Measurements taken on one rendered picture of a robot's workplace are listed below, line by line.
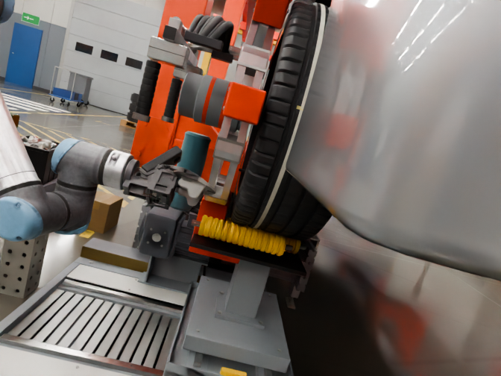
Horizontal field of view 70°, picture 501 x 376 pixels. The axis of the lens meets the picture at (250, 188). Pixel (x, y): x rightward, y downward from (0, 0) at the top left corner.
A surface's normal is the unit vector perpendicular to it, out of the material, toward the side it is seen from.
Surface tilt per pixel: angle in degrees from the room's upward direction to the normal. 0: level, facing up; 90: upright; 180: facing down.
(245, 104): 90
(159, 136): 90
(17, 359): 0
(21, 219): 92
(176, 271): 90
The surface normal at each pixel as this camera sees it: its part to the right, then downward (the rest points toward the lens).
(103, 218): -0.01, 0.16
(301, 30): 0.18, -0.40
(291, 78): 0.09, -0.06
